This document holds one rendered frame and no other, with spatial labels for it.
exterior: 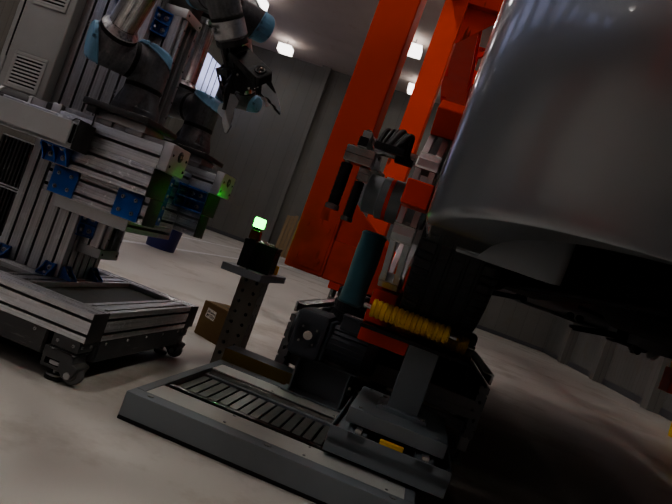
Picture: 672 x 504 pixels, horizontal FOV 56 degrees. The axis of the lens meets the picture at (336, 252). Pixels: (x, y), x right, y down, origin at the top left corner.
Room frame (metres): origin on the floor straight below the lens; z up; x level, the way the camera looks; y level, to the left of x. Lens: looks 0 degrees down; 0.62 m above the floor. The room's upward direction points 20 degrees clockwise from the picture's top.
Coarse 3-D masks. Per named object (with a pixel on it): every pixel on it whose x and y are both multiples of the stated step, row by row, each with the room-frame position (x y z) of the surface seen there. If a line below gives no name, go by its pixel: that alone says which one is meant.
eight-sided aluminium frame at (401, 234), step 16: (432, 144) 1.86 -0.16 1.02; (448, 144) 1.89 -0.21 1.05; (432, 160) 1.78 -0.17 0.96; (416, 176) 1.79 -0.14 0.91; (432, 176) 1.78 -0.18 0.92; (400, 208) 1.79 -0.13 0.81; (400, 224) 1.78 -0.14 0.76; (416, 224) 1.78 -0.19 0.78; (400, 240) 1.80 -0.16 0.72; (416, 240) 2.27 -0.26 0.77; (400, 256) 1.84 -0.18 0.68; (384, 272) 1.90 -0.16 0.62; (400, 272) 1.88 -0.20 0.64; (400, 288) 2.12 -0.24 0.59
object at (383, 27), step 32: (384, 0) 2.54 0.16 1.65; (416, 0) 2.52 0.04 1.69; (384, 32) 2.54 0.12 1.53; (384, 64) 2.53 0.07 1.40; (352, 96) 2.54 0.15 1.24; (384, 96) 2.52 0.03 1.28; (352, 128) 2.53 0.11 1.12; (320, 192) 2.54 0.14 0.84; (320, 224) 2.53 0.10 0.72; (288, 256) 2.54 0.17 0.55; (320, 256) 2.52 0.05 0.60
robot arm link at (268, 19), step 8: (240, 0) 1.49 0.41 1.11; (248, 0) 1.54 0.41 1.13; (256, 0) 1.57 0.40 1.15; (248, 8) 1.50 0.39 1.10; (256, 8) 1.52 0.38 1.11; (248, 16) 1.51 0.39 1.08; (256, 16) 1.52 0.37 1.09; (264, 16) 1.53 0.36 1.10; (272, 16) 1.56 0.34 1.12; (248, 24) 1.52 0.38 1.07; (256, 24) 1.53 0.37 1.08; (264, 24) 1.54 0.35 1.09; (272, 24) 1.55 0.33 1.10; (248, 32) 1.54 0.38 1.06; (256, 32) 1.54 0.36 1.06; (264, 32) 1.55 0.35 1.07; (256, 40) 1.57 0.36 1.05; (264, 40) 1.57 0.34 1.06
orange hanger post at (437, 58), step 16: (448, 0) 4.45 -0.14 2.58; (464, 0) 4.43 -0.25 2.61; (448, 16) 4.44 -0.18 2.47; (464, 16) 4.49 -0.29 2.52; (448, 32) 4.44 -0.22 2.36; (432, 48) 4.45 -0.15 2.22; (448, 48) 4.43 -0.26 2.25; (432, 64) 4.44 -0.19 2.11; (416, 80) 4.46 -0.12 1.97; (432, 80) 4.44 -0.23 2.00; (416, 96) 4.45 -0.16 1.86; (432, 96) 4.43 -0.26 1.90; (416, 112) 4.44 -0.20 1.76; (400, 128) 4.45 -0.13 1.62; (416, 128) 4.43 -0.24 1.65; (416, 144) 4.43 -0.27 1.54; (400, 176) 4.43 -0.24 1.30; (384, 224) 4.43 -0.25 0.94
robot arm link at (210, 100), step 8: (184, 96) 2.49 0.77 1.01; (192, 96) 2.48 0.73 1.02; (200, 96) 2.46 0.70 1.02; (208, 96) 2.46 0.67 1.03; (184, 104) 2.48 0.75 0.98; (192, 104) 2.46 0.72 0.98; (200, 104) 2.45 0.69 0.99; (208, 104) 2.46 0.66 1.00; (216, 104) 2.48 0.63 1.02; (184, 112) 2.49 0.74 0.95; (192, 112) 2.46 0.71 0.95; (200, 112) 2.45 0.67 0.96; (208, 112) 2.46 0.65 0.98; (216, 112) 2.49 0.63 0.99; (184, 120) 2.49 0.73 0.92; (192, 120) 2.45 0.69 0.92; (200, 120) 2.45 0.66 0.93; (208, 120) 2.47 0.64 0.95; (216, 120) 2.51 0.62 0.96; (208, 128) 2.48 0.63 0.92
